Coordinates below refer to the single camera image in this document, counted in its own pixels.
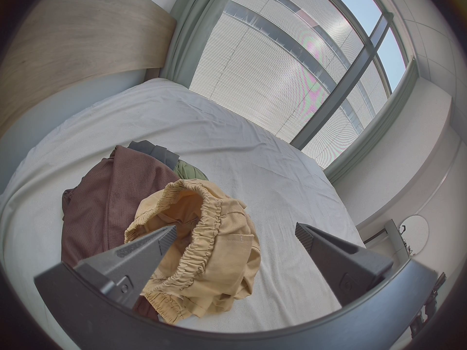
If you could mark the bed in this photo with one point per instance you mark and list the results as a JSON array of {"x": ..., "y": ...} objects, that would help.
[{"x": 255, "y": 166}]

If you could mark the black garment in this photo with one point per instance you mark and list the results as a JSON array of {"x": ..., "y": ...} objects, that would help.
[{"x": 153, "y": 151}]

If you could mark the brown garment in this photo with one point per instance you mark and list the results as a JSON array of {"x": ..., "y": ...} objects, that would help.
[{"x": 105, "y": 202}]

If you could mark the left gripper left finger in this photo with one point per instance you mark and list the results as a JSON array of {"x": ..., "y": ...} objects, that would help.
[{"x": 127, "y": 268}]

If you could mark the window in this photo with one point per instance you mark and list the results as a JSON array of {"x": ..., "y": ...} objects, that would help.
[{"x": 284, "y": 57}]

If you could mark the tan shorts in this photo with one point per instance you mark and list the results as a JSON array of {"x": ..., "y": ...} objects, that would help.
[{"x": 219, "y": 257}]

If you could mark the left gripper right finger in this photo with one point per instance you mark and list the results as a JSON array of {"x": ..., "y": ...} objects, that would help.
[{"x": 343, "y": 268}]

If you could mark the green garment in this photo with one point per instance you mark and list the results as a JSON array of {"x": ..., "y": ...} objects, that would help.
[{"x": 189, "y": 171}]

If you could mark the grey-green curtain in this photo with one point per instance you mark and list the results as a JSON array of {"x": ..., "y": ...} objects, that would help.
[{"x": 189, "y": 27}]

